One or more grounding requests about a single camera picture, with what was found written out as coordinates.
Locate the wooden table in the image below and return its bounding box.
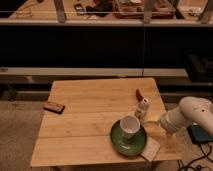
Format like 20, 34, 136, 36
31, 78, 182, 167

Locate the cluttered background shelf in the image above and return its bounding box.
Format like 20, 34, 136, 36
0, 0, 213, 27

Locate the black foot pedal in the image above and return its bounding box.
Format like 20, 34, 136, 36
187, 125, 213, 144

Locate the brown rectangular box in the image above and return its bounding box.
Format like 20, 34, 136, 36
43, 102, 65, 114

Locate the green plate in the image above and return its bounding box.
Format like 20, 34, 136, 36
110, 121, 147, 156

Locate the black cable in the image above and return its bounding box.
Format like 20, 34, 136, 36
178, 143, 213, 171

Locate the white ceramic cup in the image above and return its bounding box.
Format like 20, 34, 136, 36
120, 116, 140, 139

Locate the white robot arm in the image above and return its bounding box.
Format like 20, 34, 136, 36
144, 96, 213, 136

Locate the white sponge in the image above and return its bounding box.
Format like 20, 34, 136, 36
141, 137, 160, 162

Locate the white bottle red cap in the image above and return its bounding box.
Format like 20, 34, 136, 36
135, 90, 149, 119

